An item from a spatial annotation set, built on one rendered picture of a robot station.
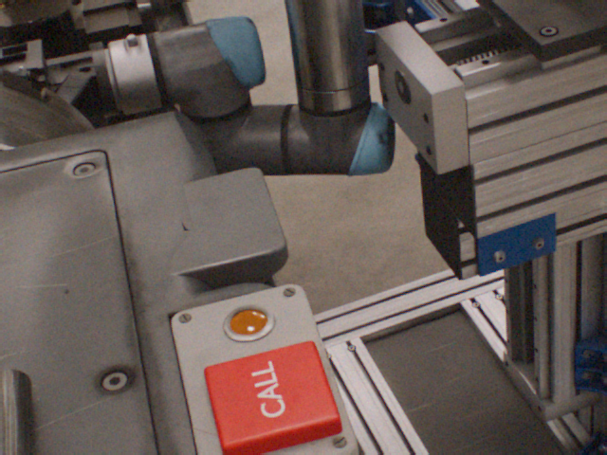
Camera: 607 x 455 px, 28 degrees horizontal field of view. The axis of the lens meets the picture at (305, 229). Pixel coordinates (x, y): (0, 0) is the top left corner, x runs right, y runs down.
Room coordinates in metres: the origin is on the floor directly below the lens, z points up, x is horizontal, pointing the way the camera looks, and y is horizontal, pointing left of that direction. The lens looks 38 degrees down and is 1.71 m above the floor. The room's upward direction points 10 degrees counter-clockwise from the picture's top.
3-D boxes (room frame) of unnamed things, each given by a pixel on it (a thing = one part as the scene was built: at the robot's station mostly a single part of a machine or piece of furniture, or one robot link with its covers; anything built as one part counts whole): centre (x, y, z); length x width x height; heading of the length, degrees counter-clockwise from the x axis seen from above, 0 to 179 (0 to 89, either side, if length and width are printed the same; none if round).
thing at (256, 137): (1.10, 0.05, 0.98); 0.11 x 0.08 x 0.11; 74
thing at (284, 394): (0.44, 0.03, 1.26); 0.06 x 0.06 x 0.02; 7
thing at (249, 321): (0.50, 0.04, 1.26); 0.02 x 0.02 x 0.01
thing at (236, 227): (0.61, 0.06, 1.24); 0.09 x 0.08 x 0.03; 7
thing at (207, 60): (1.10, 0.07, 1.08); 0.11 x 0.08 x 0.09; 96
